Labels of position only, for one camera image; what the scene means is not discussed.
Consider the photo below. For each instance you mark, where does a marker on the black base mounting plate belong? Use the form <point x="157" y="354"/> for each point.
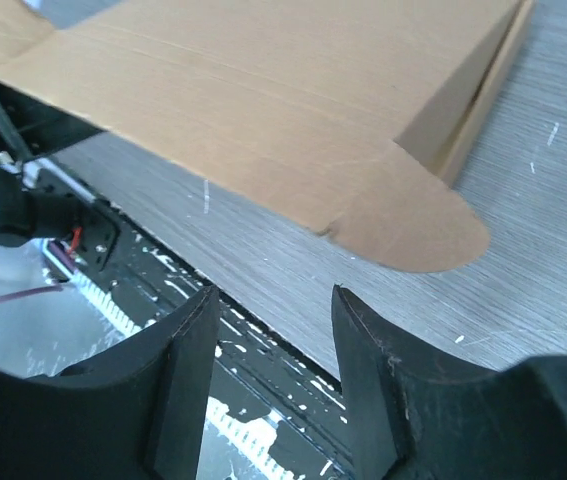
<point x="271" y="413"/>

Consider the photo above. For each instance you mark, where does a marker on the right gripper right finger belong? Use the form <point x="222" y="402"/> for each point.
<point x="417" y="412"/>

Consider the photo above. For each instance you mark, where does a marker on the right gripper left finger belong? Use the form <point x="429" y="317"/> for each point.
<point x="134" y="411"/>

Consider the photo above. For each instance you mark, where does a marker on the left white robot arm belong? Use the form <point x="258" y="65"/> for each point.
<point x="27" y="214"/>

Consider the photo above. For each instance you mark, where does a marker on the cardboard box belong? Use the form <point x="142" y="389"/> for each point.
<point x="350" y="118"/>

